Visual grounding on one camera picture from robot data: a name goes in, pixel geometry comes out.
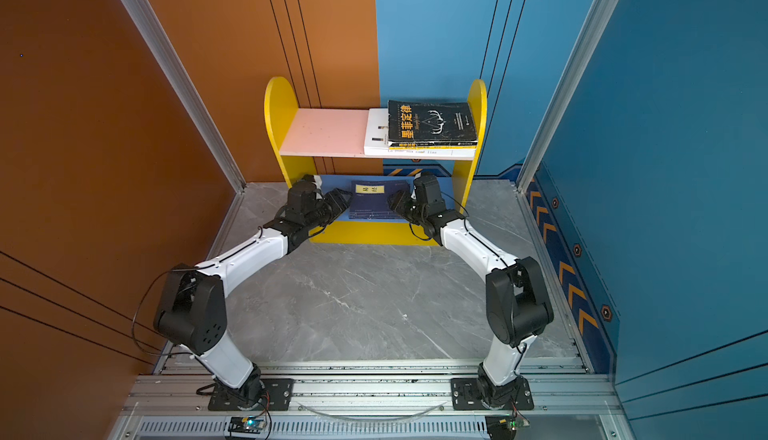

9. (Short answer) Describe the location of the left green circuit board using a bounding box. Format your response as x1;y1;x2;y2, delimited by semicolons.
226;416;268;439

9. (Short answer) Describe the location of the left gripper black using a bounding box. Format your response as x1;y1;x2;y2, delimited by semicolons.
304;188;354;234

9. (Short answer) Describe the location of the black book yellow title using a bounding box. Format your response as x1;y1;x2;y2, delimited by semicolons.
387;100;478;143

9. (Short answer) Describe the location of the right circuit board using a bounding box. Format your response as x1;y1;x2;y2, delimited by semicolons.
485;416;530;440

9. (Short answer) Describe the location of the aluminium frame post left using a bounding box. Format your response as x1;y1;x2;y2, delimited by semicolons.
97;0;247;193

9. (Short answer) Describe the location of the navy book rearmost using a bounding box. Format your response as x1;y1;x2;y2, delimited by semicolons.
348;180;411;220

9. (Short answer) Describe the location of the aluminium frame post right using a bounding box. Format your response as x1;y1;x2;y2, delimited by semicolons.
515;0;638;192

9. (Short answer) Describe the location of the white book brown pattern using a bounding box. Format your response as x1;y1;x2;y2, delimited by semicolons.
364;108;475;160

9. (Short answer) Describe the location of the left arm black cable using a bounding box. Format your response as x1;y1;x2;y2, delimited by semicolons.
130;265;199;354

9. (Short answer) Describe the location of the yellow cartoon cover book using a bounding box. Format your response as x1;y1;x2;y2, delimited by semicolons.
388;142;477;150

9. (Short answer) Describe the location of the aluminium frame post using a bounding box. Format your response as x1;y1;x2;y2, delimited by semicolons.
515;0;638;192
97;0;247;193

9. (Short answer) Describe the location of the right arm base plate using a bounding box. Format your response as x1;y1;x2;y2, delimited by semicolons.
450;376;535;411

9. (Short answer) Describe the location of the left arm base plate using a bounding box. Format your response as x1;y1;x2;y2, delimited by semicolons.
207;378;295;412

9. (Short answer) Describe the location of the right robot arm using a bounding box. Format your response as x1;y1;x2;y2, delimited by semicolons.
387;173;554;411

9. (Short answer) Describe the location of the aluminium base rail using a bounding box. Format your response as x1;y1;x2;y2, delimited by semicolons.
111;357;632;439

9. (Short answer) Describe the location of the yellow pink blue bookshelf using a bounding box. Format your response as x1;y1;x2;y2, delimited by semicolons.
263;75;489;247

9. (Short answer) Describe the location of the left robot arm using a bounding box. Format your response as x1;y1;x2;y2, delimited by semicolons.
153;175;353;404

